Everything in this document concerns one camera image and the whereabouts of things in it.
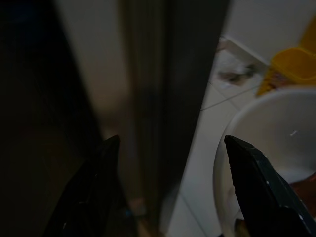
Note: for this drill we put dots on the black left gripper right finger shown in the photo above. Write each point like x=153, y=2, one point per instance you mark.
x=266, y=202

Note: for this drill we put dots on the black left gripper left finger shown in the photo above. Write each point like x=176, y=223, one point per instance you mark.
x=93, y=187

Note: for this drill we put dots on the white oval bowl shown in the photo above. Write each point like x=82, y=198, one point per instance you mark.
x=271, y=123

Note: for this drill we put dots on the clear plastic bag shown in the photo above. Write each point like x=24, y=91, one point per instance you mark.
x=234, y=71

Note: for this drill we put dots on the yellow waste bin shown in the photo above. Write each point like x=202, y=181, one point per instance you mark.
x=291, y=66

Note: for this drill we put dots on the steel grey refrigerator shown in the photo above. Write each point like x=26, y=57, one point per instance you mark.
x=185, y=74

